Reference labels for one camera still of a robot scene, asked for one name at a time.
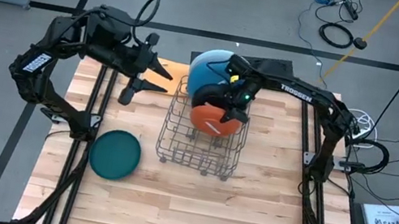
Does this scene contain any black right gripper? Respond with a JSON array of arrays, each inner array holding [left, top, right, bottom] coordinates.
[[190, 68, 262, 129]]

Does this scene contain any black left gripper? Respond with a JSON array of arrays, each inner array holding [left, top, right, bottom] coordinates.
[[114, 28, 181, 114]]

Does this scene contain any orange plate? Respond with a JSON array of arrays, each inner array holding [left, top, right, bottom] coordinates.
[[186, 100, 247, 142]]

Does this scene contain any light blue plate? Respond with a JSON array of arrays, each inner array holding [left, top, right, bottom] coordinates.
[[189, 44, 254, 80]]

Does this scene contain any yellow waffle cloth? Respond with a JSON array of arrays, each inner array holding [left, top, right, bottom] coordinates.
[[135, 55, 195, 101]]

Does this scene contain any dark green plate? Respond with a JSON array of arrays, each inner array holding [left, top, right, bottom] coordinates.
[[85, 125, 146, 185]]

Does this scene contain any white power strip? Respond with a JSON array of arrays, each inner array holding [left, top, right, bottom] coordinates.
[[341, 107, 384, 152]]

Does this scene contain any black round floor puck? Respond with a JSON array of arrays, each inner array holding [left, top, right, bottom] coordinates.
[[351, 37, 369, 52]]

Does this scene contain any black power strip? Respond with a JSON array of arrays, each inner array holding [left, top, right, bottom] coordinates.
[[335, 0, 363, 21]]

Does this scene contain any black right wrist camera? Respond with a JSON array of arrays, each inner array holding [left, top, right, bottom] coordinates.
[[234, 85, 258, 108]]

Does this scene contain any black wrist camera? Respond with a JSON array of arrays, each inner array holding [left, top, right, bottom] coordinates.
[[86, 4, 135, 49], [234, 85, 258, 108]]

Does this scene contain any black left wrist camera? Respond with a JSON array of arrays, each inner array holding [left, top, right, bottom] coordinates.
[[86, 4, 135, 49]]

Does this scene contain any grey wire dish rack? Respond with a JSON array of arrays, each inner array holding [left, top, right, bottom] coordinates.
[[151, 71, 257, 184]]

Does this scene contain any black coiled cable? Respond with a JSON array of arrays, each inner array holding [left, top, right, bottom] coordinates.
[[316, 20, 358, 52]]

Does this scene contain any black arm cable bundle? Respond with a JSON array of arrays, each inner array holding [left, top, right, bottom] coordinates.
[[341, 133, 393, 179]]

